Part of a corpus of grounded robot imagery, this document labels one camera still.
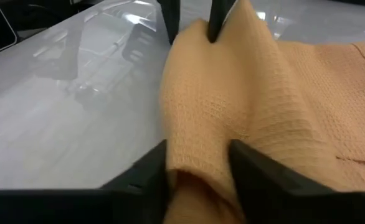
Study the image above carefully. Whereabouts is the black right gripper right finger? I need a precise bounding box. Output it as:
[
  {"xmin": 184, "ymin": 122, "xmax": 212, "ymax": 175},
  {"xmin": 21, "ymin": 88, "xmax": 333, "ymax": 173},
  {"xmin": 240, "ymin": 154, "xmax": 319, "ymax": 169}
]
[{"xmin": 229, "ymin": 139, "xmax": 365, "ymax": 224}]

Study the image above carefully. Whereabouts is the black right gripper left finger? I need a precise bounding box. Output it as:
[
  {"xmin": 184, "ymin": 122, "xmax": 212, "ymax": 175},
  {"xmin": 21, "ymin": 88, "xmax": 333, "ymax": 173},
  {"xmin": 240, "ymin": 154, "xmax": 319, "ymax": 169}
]
[{"xmin": 0, "ymin": 139, "xmax": 168, "ymax": 224}]

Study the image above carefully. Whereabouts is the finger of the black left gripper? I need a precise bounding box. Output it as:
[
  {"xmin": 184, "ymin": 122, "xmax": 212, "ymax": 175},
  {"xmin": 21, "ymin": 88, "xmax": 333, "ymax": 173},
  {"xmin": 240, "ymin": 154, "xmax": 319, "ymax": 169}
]
[
  {"xmin": 207, "ymin": 0, "xmax": 237, "ymax": 44},
  {"xmin": 156, "ymin": 0, "xmax": 181, "ymax": 45}
]

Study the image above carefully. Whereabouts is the orange waffle towel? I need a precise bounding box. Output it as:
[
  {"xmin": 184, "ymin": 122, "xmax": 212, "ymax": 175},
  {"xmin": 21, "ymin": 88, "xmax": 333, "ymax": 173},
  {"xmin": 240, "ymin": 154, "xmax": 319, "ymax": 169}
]
[{"xmin": 159, "ymin": 0, "xmax": 365, "ymax": 224}]

